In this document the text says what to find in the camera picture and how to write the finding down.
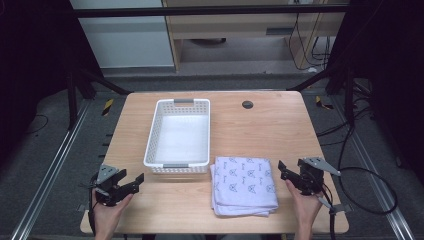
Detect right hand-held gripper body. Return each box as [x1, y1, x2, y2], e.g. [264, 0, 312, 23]
[297, 156, 342, 197]

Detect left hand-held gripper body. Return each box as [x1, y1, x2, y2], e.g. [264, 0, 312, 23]
[91, 163, 132, 207]

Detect lilac patterned cloth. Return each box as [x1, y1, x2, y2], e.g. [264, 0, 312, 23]
[209, 156, 280, 218]

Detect white perforated plastic basket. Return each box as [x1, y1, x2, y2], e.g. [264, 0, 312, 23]
[143, 98, 212, 175]

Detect person's left hand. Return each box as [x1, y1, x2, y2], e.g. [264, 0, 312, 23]
[91, 190, 135, 234]

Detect person's right hand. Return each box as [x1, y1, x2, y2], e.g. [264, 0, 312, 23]
[284, 179, 325, 232]

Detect yellow black striped tape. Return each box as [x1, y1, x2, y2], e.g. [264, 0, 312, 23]
[101, 98, 115, 117]
[314, 95, 335, 111]

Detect black metal stand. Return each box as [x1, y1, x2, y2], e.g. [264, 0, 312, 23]
[64, 64, 133, 132]
[287, 65, 356, 128]

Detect black curtain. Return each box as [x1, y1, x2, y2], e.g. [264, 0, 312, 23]
[0, 0, 104, 168]
[324, 0, 424, 188]

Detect white cabinet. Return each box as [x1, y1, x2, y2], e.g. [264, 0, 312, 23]
[69, 0, 176, 70]

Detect light wooden desk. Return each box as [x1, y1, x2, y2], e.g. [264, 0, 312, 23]
[161, 0, 351, 73]

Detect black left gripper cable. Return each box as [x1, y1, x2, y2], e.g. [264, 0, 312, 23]
[79, 173, 101, 236]

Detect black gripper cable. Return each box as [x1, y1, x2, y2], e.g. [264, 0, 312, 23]
[316, 181, 338, 240]
[79, 173, 101, 236]

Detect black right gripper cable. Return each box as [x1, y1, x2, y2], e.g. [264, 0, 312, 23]
[316, 181, 338, 240]

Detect bundle of black floor cables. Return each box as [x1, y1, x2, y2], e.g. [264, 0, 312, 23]
[315, 79, 379, 148]

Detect silver floor rail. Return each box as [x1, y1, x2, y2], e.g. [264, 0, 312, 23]
[9, 99, 92, 240]
[332, 95, 416, 240]

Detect black looped floor cable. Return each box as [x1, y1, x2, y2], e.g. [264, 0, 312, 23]
[336, 123, 399, 216]

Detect thin black floor cable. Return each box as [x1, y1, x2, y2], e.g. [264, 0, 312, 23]
[25, 113, 50, 135]

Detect black hanging desk cables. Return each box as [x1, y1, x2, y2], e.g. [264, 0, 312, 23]
[287, 12, 335, 72]

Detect black horizontal frame bar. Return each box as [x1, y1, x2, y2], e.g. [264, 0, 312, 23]
[71, 4, 351, 19]

